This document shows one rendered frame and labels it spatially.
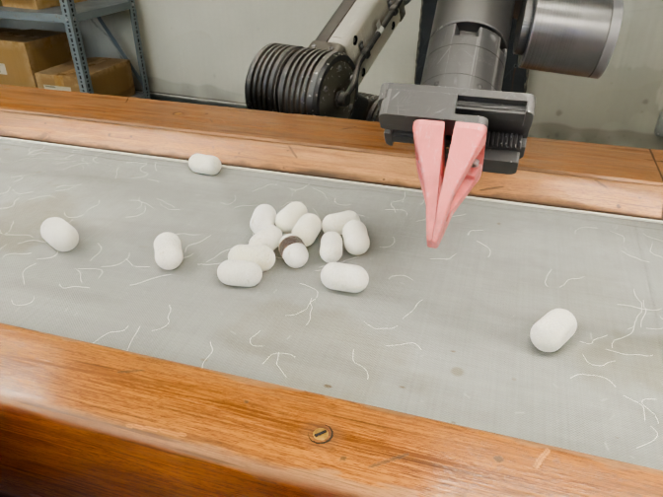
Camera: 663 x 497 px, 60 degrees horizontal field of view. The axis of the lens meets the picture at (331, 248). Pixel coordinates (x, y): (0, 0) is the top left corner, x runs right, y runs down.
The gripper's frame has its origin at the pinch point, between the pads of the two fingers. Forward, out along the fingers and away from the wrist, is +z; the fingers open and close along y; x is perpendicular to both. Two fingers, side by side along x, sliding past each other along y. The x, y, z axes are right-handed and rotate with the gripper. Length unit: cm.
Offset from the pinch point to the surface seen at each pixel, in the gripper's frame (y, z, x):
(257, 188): -18.3, -6.5, 12.3
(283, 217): -12.7, -1.7, 6.0
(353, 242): -6.3, -0.2, 4.9
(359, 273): -4.7, 3.1, 1.9
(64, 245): -28.0, 4.8, 1.4
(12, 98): -56, -16, 17
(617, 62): 42, -135, 159
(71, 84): -179, -102, 155
